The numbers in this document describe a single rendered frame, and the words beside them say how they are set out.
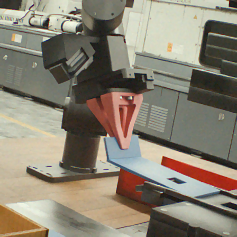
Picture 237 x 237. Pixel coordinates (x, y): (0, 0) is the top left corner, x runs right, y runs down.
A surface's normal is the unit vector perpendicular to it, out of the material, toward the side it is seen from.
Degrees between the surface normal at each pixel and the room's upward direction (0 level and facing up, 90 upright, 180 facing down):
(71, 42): 65
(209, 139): 90
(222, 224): 0
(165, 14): 90
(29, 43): 90
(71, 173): 0
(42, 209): 0
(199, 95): 90
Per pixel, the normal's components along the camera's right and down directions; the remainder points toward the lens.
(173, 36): -0.68, -0.01
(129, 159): 0.22, -0.96
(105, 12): 0.06, -0.14
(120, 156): 0.75, -0.22
